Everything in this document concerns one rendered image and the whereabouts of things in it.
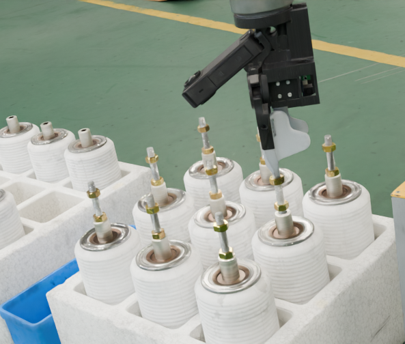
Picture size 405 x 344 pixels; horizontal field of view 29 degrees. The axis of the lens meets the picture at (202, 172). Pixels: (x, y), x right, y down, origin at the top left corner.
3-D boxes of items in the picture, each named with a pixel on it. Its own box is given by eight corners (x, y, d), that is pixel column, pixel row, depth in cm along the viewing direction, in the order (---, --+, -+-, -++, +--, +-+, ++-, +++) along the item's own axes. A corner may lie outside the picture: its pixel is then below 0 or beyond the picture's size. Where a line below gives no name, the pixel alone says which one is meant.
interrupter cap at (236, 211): (190, 212, 115) (188, 208, 114) (239, 200, 116) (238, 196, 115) (199, 235, 108) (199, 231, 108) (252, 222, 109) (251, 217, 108)
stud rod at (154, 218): (166, 244, 104) (154, 194, 101) (163, 248, 103) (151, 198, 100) (159, 244, 104) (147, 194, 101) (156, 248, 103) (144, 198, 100)
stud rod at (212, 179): (214, 206, 111) (204, 158, 108) (220, 204, 111) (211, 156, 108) (215, 209, 110) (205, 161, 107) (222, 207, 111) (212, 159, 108)
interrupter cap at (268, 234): (263, 254, 100) (263, 249, 100) (253, 227, 107) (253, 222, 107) (321, 241, 101) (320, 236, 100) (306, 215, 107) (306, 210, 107)
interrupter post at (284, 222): (279, 239, 103) (275, 218, 101) (275, 231, 105) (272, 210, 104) (297, 236, 103) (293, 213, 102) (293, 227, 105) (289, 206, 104)
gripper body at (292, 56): (321, 110, 92) (308, 9, 87) (248, 121, 93) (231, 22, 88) (317, 89, 99) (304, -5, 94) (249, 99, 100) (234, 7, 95)
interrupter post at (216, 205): (210, 216, 113) (206, 195, 111) (226, 211, 113) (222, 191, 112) (214, 222, 110) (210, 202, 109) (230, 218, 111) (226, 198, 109)
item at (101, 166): (111, 212, 161) (90, 132, 154) (143, 221, 155) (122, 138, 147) (76, 234, 155) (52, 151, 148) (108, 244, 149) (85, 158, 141)
